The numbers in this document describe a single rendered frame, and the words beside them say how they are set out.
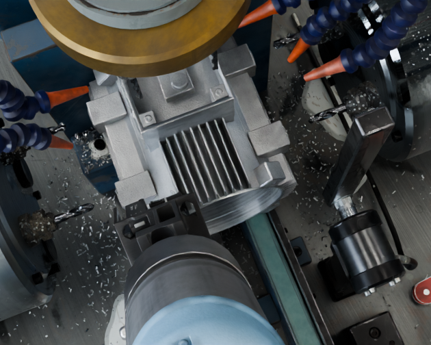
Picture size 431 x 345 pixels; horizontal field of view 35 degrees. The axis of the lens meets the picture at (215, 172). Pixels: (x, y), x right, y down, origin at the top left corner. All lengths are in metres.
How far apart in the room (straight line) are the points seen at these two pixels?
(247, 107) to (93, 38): 0.30
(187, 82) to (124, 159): 0.12
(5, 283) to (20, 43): 0.25
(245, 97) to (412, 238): 0.37
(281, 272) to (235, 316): 0.51
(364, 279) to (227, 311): 0.40
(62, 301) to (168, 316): 0.65
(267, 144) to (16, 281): 0.30
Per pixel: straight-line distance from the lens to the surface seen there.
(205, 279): 0.42
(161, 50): 0.51
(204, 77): 0.74
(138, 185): 0.75
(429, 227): 1.05
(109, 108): 0.78
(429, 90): 0.74
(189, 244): 0.48
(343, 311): 1.00
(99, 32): 0.53
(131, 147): 0.78
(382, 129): 0.59
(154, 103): 0.73
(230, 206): 0.87
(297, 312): 0.88
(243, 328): 0.37
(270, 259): 0.88
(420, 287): 1.01
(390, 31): 0.60
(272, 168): 0.73
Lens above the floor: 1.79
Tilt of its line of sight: 74 degrees down
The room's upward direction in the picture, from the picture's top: 9 degrees counter-clockwise
